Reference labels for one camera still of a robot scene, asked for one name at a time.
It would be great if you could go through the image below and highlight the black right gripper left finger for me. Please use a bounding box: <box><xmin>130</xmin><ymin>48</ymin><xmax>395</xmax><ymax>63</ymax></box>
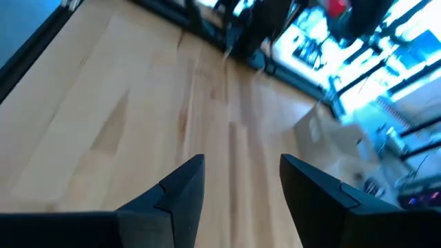
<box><xmin>116</xmin><ymin>154</ymin><xmax>206</xmax><ymax>248</ymax></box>

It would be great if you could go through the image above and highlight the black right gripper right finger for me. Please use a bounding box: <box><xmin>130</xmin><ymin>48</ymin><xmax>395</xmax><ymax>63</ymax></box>
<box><xmin>279</xmin><ymin>154</ymin><xmax>404</xmax><ymax>248</ymax></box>

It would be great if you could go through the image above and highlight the beige plastic bin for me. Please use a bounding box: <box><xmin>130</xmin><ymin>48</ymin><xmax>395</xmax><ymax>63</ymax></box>
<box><xmin>292</xmin><ymin>101</ymin><xmax>380</xmax><ymax>189</ymax></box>

